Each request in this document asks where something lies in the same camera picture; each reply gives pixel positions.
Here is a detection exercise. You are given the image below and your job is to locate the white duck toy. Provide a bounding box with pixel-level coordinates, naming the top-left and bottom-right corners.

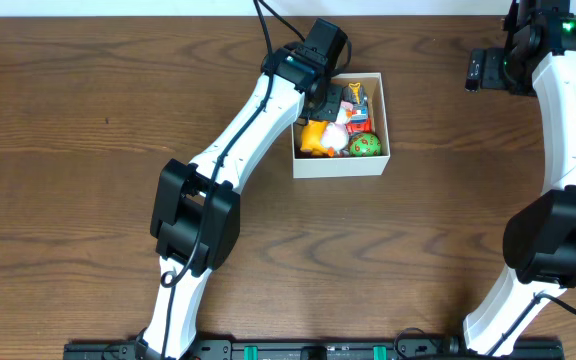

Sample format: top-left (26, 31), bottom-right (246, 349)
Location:
top-left (320, 101), bottom-right (353, 157)

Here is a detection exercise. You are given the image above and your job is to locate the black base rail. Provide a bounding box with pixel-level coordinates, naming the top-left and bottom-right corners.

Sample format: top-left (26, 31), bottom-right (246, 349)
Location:
top-left (62, 337), bottom-right (565, 360)

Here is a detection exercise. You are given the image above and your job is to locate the white cardboard box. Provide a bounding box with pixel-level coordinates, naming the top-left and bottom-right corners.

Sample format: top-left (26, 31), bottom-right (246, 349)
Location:
top-left (292, 72), bottom-right (391, 178)

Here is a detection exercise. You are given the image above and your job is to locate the yellow duck toy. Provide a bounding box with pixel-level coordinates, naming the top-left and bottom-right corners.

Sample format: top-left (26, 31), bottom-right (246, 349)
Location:
top-left (300, 120), bottom-right (334, 157)

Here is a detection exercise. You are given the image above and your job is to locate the red toy truck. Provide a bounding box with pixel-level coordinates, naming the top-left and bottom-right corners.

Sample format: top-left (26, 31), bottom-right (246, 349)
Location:
top-left (342, 82), bottom-right (373, 135)

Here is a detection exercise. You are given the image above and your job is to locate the green ball with red symbols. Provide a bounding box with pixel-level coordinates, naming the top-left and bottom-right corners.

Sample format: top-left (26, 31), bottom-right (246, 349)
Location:
top-left (348, 133), bottom-right (382, 157)

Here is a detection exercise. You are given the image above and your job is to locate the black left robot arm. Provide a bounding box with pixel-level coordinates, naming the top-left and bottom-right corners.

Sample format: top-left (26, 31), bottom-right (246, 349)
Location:
top-left (136, 44), bottom-right (343, 359)

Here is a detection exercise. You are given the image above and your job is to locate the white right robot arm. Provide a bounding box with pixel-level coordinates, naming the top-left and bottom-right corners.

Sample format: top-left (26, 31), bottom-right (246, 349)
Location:
top-left (462, 1), bottom-right (576, 358)

